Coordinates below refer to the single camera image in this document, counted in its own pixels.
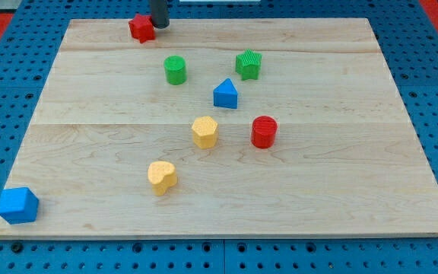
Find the red star block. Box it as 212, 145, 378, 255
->
129, 14, 155, 43

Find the green star block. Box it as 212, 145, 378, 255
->
235, 49, 262, 81

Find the yellow hexagon block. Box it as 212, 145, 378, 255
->
192, 116, 218, 149

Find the blue triangle block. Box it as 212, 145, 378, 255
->
213, 78, 238, 109

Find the red cylinder block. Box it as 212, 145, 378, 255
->
250, 116, 278, 148

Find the wooden board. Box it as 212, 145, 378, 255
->
0, 18, 438, 240

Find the yellow heart block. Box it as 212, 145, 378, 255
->
148, 161, 178, 196

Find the green cylinder block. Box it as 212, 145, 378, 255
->
163, 56, 187, 85

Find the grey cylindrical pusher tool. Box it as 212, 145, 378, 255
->
148, 0, 170, 29

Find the blue pentagon block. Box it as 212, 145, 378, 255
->
0, 187, 40, 225

